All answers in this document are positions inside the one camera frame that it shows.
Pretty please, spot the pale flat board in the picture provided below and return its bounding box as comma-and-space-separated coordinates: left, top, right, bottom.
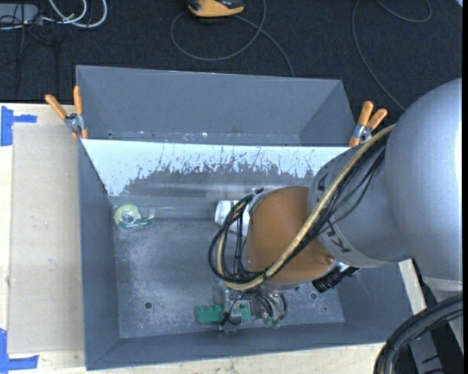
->
6, 122, 85, 355

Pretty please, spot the green tape dispenser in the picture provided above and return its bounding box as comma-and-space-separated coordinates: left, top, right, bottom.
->
113, 203, 156, 233

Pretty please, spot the green toy brick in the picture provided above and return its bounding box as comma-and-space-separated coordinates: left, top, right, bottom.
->
193, 304, 225, 324

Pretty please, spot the white plastic object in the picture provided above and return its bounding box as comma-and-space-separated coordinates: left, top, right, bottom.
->
214, 199, 251, 234

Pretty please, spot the black cylinder on white bracket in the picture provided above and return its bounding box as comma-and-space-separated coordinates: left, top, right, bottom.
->
311, 263, 363, 295

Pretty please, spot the grey metal bin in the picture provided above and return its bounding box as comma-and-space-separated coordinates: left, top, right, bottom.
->
74, 64, 415, 371

